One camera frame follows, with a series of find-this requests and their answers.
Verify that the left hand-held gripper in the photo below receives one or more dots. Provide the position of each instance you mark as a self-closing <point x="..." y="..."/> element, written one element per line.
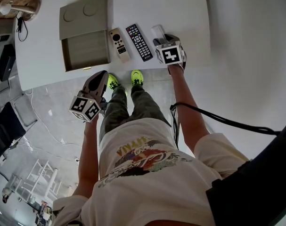
<point x="86" y="107"/>

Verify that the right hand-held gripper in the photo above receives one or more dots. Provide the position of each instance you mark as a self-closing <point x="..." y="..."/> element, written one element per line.
<point x="169" y="54"/>

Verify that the white remote control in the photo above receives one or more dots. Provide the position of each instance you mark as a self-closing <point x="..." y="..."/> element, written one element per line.
<point x="158" y="33"/>

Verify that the black remote control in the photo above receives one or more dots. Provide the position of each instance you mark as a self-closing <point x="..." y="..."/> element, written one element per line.
<point x="139" y="42"/>

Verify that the gold remote control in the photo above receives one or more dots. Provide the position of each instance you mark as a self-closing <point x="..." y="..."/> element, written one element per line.
<point x="119" y="45"/>

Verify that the grey storage box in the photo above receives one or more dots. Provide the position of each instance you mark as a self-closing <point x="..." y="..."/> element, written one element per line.
<point x="84" y="18"/>

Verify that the person's right forearm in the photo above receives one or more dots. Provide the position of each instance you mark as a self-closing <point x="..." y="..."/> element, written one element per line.
<point x="187" y="107"/>

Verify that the person's left forearm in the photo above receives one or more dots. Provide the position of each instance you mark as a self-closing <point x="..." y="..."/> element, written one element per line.
<point x="87" y="154"/>

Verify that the black metal cash box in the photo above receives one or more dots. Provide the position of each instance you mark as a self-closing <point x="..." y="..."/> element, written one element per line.
<point x="5" y="62"/>

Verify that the person's left neon shoe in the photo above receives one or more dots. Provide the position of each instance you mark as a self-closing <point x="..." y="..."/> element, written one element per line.
<point x="112" y="81"/>

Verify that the person's neon shoe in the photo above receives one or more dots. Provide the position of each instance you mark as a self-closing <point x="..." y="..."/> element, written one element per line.
<point x="136" y="78"/>
<point x="112" y="81"/>

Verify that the person's right neon shoe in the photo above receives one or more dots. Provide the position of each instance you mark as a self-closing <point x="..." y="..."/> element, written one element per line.
<point x="136" y="78"/>

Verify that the white power strip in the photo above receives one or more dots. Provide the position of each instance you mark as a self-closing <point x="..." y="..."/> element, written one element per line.
<point x="76" y="160"/>

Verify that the black office chair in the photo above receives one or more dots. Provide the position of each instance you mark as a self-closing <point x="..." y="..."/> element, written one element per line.
<point x="6" y="128"/>

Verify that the silver desk lamp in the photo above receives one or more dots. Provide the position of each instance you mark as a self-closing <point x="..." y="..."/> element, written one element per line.
<point x="25" y="8"/>

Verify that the grey wooden shelf unit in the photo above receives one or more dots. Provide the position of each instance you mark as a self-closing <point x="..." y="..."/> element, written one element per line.
<point x="1" y="29"/>

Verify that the white metal rack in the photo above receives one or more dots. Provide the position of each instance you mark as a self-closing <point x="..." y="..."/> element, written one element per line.
<point x="36" y="180"/>

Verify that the person's white printed T-shirt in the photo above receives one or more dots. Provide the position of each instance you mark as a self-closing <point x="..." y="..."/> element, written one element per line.
<point x="152" y="185"/>

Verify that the black body-worn camera rig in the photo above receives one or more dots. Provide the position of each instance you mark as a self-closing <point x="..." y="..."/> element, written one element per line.
<point x="255" y="180"/>

